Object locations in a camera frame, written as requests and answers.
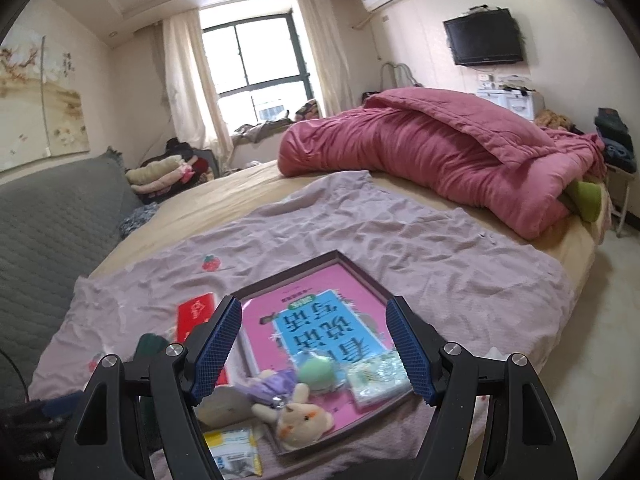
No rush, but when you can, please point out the pink printed box tray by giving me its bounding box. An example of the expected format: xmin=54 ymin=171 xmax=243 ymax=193
xmin=232 ymin=250 xmax=436 ymax=456

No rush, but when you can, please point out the plush rabbit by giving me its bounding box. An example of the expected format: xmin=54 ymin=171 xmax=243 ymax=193
xmin=250 ymin=369 xmax=335 ymax=450

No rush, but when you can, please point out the brown fuzzy cloth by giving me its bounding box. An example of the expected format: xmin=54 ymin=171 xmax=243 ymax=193
xmin=535 ymin=110 xmax=576 ymax=133

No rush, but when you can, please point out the pink quilt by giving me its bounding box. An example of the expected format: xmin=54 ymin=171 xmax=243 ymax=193
xmin=277 ymin=87 xmax=606 ymax=238

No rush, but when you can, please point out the pile of folded clothes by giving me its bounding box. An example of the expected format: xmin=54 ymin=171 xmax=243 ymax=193
xmin=125 ymin=152 xmax=218 ymax=196

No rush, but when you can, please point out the yellow white snack packet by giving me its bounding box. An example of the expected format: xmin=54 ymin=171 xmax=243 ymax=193
xmin=204 ymin=427 xmax=264 ymax=479

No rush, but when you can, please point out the white chair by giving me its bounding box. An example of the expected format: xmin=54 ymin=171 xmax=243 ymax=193
xmin=607 ymin=164 xmax=640 ymax=238

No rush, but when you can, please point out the window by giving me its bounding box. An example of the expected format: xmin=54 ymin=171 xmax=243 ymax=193
xmin=200 ymin=10 xmax=316 ymax=123

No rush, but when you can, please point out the green makeup puff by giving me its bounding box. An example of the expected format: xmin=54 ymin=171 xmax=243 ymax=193
xmin=297 ymin=354 xmax=347 ymax=395

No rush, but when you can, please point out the flower wall painting panel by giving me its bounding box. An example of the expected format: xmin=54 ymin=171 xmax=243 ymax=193
xmin=0 ymin=35 xmax=48 ymax=173
xmin=42 ymin=35 xmax=92 ymax=158

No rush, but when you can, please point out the dark patterned cloth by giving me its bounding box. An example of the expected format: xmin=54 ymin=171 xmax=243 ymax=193
xmin=119 ymin=203 xmax=160 ymax=241

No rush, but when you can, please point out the metal tube frame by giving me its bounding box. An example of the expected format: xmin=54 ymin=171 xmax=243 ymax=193
xmin=380 ymin=62 xmax=426 ymax=88

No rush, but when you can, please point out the green white tissue packet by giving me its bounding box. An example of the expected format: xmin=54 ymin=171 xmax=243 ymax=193
xmin=346 ymin=352 xmax=416 ymax=411

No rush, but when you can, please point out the cream curtain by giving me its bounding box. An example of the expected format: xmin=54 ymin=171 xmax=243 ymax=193
xmin=292 ymin=0 xmax=353 ymax=116
xmin=162 ymin=10 xmax=233 ymax=171

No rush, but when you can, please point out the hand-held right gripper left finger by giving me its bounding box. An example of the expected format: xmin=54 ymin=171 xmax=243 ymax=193
xmin=52 ymin=295 xmax=243 ymax=480

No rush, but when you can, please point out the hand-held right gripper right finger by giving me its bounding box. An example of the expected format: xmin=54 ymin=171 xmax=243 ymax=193
xmin=385 ymin=296 xmax=576 ymax=480

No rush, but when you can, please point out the white cabinet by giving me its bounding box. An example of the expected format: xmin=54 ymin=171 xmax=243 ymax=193
xmin=475 ymin=87 xmax=543 ymax=121

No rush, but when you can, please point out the black cable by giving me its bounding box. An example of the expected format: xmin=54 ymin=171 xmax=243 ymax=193
xmin=0 ymin=347 xmax=31 ymax=403

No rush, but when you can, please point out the red tissue pack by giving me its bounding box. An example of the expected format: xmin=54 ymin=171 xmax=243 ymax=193
xmin=176 ymin=297 xmax=257 ymax=427

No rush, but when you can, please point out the green pillow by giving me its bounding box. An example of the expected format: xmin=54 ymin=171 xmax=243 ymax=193
xmin=565 ymin=177 xmax=606 ymax=223

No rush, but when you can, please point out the bed with beige sheet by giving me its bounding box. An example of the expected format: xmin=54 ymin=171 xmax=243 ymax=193
xmin=90 ymin=157 xmax=613 ymax=461

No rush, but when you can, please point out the heap of dark clothes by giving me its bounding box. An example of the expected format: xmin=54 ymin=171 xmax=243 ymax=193
xmin=595 ymin=107 xmax=638 ymax=168

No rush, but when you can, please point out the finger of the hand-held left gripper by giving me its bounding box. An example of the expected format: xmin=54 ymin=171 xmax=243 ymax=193
xmin=39 ymin=394 xmax=86 ymax=418

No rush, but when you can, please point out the grey quilted headboard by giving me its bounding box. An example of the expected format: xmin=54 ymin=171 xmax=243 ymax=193
xmin=0 ymin=147 xmax=146 ymax=401

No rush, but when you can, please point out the black wall television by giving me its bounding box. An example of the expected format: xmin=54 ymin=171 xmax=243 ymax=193
xmin=443 ymin=8 xmax=525 ymax=67

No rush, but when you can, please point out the dark green thermos bottle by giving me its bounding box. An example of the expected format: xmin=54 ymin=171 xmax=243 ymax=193
xmin=131 ymin=332 xmax=173 ymax=366

